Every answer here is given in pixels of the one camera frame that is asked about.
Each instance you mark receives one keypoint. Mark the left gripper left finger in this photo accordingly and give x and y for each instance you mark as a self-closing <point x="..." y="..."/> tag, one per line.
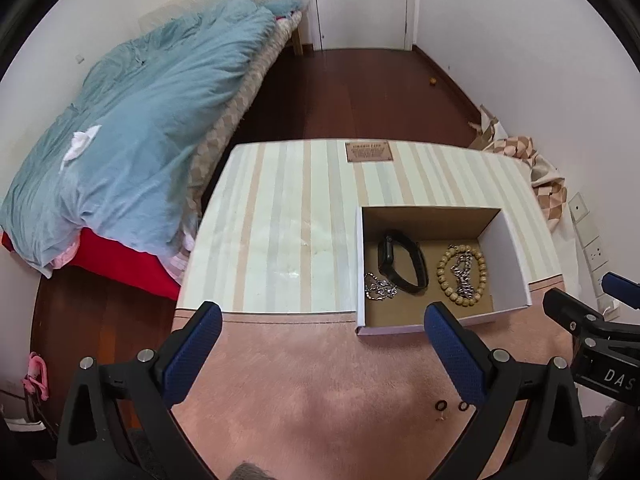
<point x="117" y="421"/>

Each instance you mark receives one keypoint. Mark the black smart band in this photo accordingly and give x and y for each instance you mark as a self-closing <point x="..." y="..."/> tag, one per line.
<point x="401" y="261"/>

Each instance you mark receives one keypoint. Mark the white cardboard box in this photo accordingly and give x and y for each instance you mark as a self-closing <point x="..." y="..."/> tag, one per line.
<point x="474" y="260"/>

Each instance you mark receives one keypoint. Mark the bed with patterned mattress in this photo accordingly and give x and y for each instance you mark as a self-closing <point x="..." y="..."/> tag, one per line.
<point x="209" y="152"/>

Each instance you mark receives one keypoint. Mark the red bed sheet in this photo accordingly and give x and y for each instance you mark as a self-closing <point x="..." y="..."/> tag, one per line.
<point x="119" y="263"/>

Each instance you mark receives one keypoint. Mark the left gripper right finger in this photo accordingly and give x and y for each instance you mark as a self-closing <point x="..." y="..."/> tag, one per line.
<point x="550" y="441"/>

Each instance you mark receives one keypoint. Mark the white wall socket strip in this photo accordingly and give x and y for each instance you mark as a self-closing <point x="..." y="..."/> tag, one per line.
<point x="593" y="250"/>

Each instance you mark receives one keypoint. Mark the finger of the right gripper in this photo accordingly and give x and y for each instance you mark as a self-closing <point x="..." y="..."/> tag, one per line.
<point x="622" y="289"/>

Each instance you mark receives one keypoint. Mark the pink slippers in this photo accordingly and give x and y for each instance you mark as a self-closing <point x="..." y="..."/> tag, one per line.
<point x="35" y="382"/>

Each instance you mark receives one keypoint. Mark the checkered beige cloth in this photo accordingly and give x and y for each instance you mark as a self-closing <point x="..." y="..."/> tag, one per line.
<point x="546" y="181"/>

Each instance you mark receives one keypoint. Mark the light blue duvet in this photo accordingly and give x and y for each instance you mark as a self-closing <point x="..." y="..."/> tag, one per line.
<point x="117" y="160"/>

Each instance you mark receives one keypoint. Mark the white door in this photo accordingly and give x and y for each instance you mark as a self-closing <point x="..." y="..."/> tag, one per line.
<point x="362" y="24"/>

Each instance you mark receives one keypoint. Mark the brown label patch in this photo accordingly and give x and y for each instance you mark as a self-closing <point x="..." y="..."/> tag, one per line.
<point x="369" y="151"/>

